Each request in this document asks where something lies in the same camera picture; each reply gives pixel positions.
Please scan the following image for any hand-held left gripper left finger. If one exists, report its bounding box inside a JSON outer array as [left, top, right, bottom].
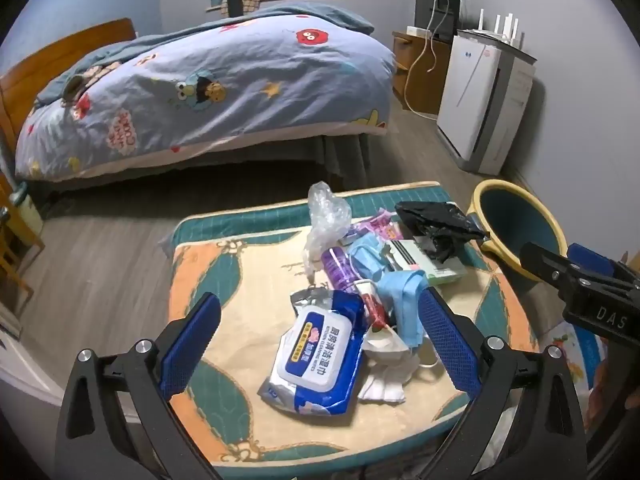
[[54, 291, 226, 480]]

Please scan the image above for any white face mask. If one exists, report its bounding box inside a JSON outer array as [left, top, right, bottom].
[[362, 327, 416, 361]]

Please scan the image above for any white tissue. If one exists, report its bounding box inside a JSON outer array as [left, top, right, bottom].
[[357, 355, 416, 406]]

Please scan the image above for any white air purifier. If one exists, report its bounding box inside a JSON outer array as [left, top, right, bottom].
[[437, 30, 538, 175]]

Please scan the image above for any clear plastic bag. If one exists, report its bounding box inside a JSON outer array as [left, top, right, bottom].
[[301, 181, 353, 281]]

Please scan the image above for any white furniture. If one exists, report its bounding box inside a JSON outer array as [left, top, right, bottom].
[[0, 305, 66, 406]]

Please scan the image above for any black plastic bag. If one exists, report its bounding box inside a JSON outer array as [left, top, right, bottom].
[[395, 201, 491, 263]]

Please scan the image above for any pale green and white box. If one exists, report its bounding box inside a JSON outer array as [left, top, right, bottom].
[[390, 239, 468, 287]]

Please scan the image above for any white cable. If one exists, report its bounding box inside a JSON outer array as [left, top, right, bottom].
[[404, 0, 463, 113]]

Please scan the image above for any pale green container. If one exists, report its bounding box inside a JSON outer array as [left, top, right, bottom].
[[12, 182, 41, 241]]

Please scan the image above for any blue face mask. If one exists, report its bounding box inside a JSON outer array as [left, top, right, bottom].
[[375, 270, 431, 348], [347, 232, 388, 281]]

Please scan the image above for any printed white bag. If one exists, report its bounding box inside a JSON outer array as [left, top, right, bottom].
[[545, 320, 606, 391]]

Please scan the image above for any wooden bed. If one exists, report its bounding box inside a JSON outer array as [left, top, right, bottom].
[[0, 17, 396, 191]]

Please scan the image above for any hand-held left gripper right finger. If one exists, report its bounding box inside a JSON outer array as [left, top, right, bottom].
[[416, 287, 588, 480]]

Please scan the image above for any person's right hand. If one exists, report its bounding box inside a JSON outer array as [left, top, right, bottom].
[[589, 382, 640, 431]]

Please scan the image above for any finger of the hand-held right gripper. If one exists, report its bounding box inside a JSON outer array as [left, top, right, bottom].
[[519, 241, 640, 346], [567, 242, 623, 276]]

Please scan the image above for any bed with cartoon duvet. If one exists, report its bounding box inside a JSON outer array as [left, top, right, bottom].
[[14, 2, 398, 183]]

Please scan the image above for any wooden cabinet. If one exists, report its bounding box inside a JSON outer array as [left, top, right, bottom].
[[391, 30, 453, 116]]

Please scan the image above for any grey bed skirt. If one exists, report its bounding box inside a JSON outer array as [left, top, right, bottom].
[[25, 130, 373, 191]]

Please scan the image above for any white router with antennas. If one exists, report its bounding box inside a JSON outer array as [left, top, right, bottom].
[[477, 9, 523, 46]]

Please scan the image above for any wooden chair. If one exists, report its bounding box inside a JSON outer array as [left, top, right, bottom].
[[0, 175, 46, 301]]

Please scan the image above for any yellow and teal plastic basin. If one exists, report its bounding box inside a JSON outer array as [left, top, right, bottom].
[[467, 180, 571, 281]]

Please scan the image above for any printed teal and beige mat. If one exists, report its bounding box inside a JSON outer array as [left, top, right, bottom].
[[160, 181, 541, 466]]

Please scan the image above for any blue wet wipes pack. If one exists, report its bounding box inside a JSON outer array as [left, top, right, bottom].
[[257, 289, 366, 417]]

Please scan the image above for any pink snack wrapper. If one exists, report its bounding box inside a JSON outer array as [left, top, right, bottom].
[[357, 210, 403, 243]]

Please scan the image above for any black flat screen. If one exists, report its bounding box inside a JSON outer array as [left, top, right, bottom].
[[416, 0, 462, 43]]

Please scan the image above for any purple bottle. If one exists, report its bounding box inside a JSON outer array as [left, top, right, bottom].
[[321, 247, 363, 293]]

